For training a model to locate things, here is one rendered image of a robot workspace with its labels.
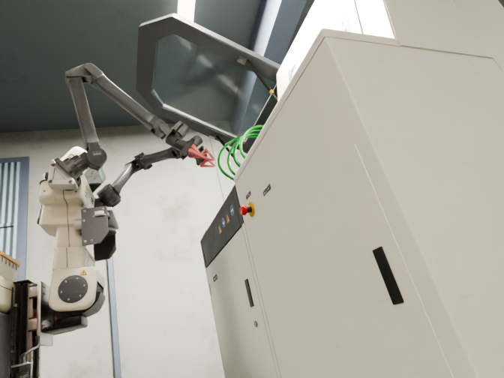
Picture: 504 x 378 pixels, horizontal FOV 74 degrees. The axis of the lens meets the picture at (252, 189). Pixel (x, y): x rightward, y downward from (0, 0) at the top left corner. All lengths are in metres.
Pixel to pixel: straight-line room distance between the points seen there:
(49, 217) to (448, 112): 1.47
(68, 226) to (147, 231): 1.97
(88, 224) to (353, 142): 1.15
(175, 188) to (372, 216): 3.18
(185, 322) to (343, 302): 2.66
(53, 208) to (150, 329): 1.95
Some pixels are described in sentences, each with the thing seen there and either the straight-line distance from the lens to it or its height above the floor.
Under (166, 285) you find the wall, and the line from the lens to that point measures 3.39.
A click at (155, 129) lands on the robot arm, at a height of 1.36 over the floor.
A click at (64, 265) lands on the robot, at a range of 1.52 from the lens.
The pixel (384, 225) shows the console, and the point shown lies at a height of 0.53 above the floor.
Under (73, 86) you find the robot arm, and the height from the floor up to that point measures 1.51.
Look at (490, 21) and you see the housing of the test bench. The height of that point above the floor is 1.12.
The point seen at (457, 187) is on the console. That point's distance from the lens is 0.74.
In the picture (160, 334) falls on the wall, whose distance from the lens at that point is 3.34.
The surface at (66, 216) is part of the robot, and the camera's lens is 1.62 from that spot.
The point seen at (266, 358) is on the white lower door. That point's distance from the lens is 1.27.
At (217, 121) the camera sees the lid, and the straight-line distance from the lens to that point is 2.18.
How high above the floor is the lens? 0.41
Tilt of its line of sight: 23 degrees up
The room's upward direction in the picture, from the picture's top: 15 degrees counter-clockwise
